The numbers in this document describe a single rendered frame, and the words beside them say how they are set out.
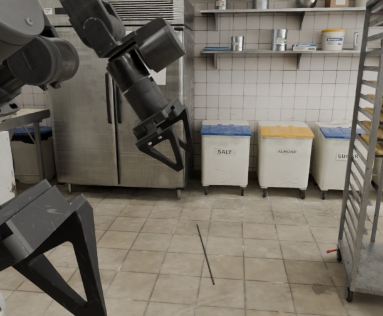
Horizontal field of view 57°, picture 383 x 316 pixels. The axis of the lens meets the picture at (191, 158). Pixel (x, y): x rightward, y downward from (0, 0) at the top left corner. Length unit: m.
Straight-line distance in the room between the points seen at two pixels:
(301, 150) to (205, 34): 1.73
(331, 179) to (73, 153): 2.75
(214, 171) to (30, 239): 3.73
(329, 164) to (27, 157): 3.44
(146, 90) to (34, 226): 0.42
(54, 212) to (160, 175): 3.50
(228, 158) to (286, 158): 0.61
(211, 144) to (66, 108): 1.55
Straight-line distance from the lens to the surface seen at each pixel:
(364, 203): 2.22
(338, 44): 4.25
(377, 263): 2.78
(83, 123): 3.83
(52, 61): 0.61
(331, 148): 3.95
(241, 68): 4.37
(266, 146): 3.82
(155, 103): 0.59
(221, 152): 3.82
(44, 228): 0.20
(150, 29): 0.59
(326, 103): 4.52
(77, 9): 0.61
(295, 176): 3.97
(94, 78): 3.72
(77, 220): 0.23
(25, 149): 4.64
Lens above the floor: 1.45
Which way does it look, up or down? 15 degrees down
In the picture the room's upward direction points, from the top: straight up
